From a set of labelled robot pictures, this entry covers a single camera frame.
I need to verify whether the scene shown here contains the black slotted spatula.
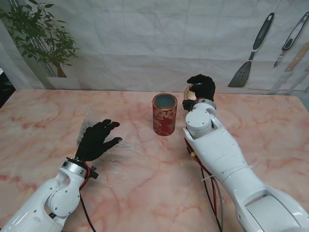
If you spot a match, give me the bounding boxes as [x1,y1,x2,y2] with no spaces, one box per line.
[228,12,275,88]

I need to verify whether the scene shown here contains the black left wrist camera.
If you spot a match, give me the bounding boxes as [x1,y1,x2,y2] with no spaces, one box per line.
[87,165,99,180]

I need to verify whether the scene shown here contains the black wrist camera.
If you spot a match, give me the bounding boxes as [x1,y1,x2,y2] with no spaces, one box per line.
[87,165,99,180]
[182,99,194,112]

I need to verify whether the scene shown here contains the wooden handled knife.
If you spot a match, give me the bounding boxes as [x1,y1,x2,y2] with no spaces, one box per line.
[284,42,309,72]

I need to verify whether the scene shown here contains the black handled peeler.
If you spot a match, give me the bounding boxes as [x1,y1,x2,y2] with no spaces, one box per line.
[273,11,309,68]

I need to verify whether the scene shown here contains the red black right arm cable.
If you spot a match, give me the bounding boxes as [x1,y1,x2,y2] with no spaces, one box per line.
[184,137,225,232]

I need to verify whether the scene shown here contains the brown round canister lid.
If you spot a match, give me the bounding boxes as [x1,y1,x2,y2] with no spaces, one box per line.
[183,83,197,101]

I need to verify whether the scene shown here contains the clear plastic tea bag pouch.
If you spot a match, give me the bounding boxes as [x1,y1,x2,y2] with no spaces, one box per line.
[76,110,98,146]

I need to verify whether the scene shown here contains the red black left arm cable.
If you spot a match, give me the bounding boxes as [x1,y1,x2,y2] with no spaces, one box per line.
[78,161,98,232]

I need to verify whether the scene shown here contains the black object beside backdrop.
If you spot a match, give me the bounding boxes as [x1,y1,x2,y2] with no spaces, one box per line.
[0,67,16,108]

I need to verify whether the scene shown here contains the red floral tea canister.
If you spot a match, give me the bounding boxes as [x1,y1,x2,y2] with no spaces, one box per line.
[152,93,178,137]

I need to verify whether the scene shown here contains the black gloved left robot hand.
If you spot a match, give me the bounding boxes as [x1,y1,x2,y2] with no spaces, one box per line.
[76,119,123,162]

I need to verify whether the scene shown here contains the red black arm cable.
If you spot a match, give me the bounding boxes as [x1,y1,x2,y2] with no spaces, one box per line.
[78,161,98,232]
[184,137,225,232]

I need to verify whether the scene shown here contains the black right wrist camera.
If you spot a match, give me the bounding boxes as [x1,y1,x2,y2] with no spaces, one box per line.
[182,99,194,112]

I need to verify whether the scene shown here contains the green leafy plant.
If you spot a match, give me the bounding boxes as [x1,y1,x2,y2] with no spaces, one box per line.
[0,0,79,78]

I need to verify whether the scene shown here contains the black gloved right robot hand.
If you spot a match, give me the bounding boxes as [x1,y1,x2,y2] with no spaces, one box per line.
[187,74,216,102]

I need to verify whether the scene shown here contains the white wrinkled backdrop cloth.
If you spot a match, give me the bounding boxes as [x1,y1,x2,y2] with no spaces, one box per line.
[0,0,309,96]

